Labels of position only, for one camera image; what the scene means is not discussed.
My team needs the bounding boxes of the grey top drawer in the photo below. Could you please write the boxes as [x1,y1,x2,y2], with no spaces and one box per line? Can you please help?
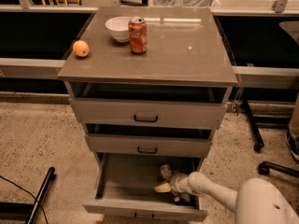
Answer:
[68,83,228,131]

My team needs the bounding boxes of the clear plastic water bottle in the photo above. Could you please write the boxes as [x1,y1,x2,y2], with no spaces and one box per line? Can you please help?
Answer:
[160,164,191,203]

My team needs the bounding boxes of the red soda can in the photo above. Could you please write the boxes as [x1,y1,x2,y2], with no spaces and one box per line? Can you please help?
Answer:
[128,17,147,54]

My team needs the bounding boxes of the grey middle drawer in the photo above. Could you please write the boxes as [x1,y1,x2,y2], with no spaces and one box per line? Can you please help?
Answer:
[85,124,213,157]

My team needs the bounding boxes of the grey bottom drawer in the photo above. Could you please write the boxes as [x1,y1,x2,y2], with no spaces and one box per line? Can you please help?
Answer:
[83,153,207,222]

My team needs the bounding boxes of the grey drawer cabinet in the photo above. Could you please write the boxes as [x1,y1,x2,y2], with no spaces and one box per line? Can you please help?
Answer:
[57,6,238,161]

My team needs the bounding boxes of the grey metal railing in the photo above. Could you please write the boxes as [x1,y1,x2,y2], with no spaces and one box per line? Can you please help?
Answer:
[0,58,299,90]

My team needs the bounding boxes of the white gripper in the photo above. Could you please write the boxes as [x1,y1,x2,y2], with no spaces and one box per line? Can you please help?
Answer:
[154,173,191,193]

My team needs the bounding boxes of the black and white sneaker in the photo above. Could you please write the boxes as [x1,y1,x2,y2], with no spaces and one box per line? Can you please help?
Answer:
[286,131,299,163]

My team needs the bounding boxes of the orange fruit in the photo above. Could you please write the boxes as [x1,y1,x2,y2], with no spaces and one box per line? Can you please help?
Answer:
[73,40,90,57]

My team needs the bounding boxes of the grey drawer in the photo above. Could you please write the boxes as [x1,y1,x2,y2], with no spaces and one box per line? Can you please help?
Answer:
[85,124,213,157]
[68,83,228,131]
[83,153,207,222]

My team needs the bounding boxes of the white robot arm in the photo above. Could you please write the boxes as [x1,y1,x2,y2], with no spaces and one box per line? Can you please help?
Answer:
[155,172,299,224]

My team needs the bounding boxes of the black floor cable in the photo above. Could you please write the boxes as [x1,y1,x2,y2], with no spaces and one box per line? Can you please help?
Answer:
[0,175,50,224]

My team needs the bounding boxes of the black office chair base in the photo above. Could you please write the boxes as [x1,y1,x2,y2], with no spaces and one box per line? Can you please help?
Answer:
[240,98,299,177]

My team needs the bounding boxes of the white ceramic bowl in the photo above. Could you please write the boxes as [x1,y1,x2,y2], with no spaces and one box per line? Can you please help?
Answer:
[106,17,130,42]

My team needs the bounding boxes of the black stand leg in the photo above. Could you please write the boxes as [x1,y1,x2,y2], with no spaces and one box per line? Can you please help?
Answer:
[0,167,56,224]

